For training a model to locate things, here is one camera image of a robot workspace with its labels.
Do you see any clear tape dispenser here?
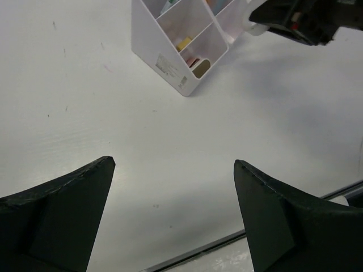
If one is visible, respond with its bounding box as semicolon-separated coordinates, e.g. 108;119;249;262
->
242;0;269;36

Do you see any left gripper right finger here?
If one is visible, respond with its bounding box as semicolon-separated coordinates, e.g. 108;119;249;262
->
234;160;362;271

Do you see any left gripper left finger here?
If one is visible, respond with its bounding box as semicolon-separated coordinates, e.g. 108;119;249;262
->
1;156;116;271

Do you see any left white divided container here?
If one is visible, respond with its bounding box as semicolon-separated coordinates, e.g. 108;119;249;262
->
131;1;229;96

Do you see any pink mini stapler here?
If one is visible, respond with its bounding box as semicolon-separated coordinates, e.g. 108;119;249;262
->
186;57;211;79

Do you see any tan eraser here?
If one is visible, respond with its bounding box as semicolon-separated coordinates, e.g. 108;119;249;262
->
176;37;192;52

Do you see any light blue pen case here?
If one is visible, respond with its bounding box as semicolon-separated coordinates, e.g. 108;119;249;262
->
159;0;180;16

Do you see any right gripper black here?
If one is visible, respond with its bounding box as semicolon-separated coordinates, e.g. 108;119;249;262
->
250;1;362;45

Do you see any pink orange highlighter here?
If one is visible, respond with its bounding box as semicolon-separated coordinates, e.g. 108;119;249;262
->
206;0;232;15

